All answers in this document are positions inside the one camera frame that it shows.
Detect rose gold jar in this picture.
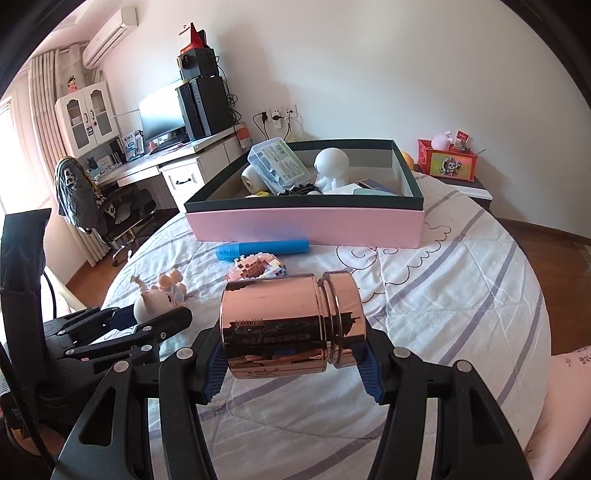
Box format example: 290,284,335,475
219,271,371,380

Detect dark nightstand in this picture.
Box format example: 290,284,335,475
412,163,494,205

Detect black bead bracelet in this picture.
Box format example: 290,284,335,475
277,182,320,197

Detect black office chair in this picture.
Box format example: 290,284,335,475
54,157,158,267

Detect red pen holder box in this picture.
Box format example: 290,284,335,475
416,138,479,182

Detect pig figurine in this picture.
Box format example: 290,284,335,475
130,270,188,325

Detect white radiator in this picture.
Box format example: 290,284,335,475
85,228,112,267

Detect grey jacket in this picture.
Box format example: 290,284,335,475
54,157,100,232

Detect white air conditioner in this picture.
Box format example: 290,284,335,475
82,6,139,70

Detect beige curtain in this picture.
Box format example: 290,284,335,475
27,42,100,268

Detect white hutch cabinet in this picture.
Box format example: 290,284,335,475
54,82,122,160

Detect clear plastic floss box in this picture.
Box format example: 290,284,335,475
247,137,311,195

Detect pastel block figure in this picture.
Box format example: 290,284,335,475
225,256,290,281

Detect black power cable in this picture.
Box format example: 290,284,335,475
252,113,296,141

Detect computer monitor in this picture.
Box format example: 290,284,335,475
138,85,188,145

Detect black speaker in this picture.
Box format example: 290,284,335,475
178,48,219,82

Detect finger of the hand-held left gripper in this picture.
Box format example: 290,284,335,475
60,306,194,371
44,307,140,345

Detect blue plastic tube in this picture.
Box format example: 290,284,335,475
215,238,310,263

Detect pink storage box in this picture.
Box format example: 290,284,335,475
184,138,425,249

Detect wall power outlets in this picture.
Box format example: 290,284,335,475
257,104,299,123

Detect white desk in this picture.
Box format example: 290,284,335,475
90,123,253,214

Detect black computer tower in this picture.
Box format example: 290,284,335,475
175,76,234,140

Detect pink printed cloth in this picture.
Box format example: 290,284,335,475
521,343,591,480

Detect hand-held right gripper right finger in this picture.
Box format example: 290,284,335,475
352,322,533,480

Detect white astronaut figurine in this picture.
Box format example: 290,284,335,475
313,147,352,194

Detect white shark-shaped toy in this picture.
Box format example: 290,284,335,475
240,165,269,193

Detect blue and white boxes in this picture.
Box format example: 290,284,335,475
122,131,144,161

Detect red desk calendar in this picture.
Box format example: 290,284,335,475
177,23,209,54

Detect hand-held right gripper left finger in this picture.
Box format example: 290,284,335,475
58,324,230,480

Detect white card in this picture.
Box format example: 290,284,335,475
322,184,370,196

